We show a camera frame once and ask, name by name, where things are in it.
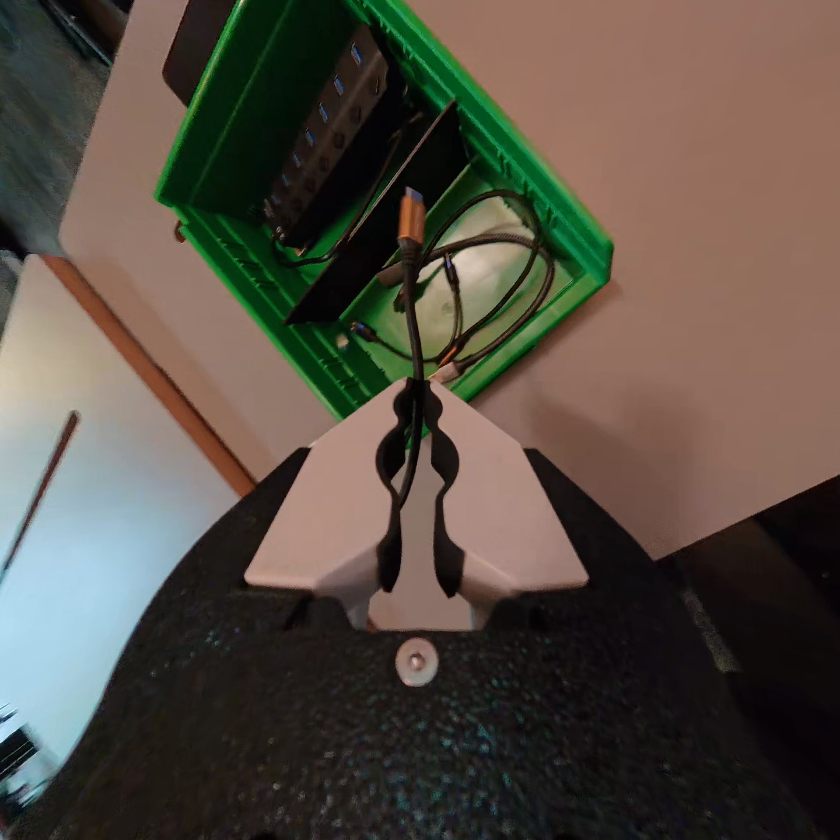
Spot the black braided coiled cable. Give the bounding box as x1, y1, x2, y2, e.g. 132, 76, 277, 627
348, 189, 559, 383

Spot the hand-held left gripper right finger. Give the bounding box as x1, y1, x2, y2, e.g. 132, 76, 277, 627
421, 379, 589, 632

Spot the braided usb cable copper plug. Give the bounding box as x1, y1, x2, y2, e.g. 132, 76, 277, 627
387, 185, 431, 513

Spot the black divider panel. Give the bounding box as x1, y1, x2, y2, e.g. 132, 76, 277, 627
285, 100, 470, 326

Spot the dark flat device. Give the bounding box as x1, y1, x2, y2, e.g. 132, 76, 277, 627
163, 0, 238, 106

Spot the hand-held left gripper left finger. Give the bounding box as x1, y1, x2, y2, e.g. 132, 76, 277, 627
244, 378, 421, 632

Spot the thin black hub cable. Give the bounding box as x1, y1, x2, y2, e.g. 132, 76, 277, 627
270, 128, 404, 266

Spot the black multi-port usb hub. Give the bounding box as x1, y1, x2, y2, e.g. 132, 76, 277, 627
262, 26, 408, 247

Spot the green plastic crate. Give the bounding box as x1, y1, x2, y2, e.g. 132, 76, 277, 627
154, 0, 614, 421

